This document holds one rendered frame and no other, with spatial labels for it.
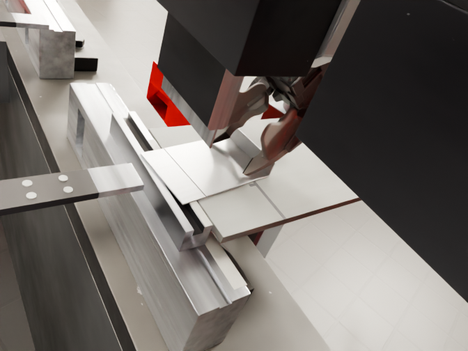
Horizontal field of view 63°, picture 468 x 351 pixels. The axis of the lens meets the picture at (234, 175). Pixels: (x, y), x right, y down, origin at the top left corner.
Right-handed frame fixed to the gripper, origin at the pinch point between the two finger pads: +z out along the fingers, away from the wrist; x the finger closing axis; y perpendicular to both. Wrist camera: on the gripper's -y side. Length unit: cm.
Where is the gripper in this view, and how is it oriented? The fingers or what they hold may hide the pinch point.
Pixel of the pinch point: (237, 152)
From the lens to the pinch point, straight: 46.9
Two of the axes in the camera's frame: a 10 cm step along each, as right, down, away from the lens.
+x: 6.1, 6.3, -4.8
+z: -7.0, 7.1, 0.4
